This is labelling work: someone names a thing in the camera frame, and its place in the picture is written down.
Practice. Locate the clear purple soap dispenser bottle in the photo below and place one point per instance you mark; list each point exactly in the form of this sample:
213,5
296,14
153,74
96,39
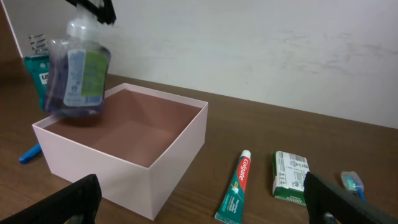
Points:
78,66

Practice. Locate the blue white toothbrush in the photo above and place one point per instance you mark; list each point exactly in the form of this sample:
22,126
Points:
353,183

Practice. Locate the pink cardboard box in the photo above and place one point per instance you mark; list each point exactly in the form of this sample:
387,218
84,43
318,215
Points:
139,149

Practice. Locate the teal Listerine mouthwash bottle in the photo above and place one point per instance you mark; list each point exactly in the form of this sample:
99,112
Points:
38,64

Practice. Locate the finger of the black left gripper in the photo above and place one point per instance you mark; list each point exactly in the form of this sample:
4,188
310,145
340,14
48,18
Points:
104,12

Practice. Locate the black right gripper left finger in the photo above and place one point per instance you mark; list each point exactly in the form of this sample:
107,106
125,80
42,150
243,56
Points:
76,203

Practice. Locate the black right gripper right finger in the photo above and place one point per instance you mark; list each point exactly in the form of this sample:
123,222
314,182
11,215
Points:
322,197

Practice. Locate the Colgate toothpaste tube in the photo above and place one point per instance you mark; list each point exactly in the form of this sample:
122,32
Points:
232,206

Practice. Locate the blue disposable razor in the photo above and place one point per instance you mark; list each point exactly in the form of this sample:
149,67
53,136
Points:
30,154

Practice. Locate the green white Dettol soap box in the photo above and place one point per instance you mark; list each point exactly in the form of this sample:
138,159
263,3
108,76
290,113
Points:
289,171

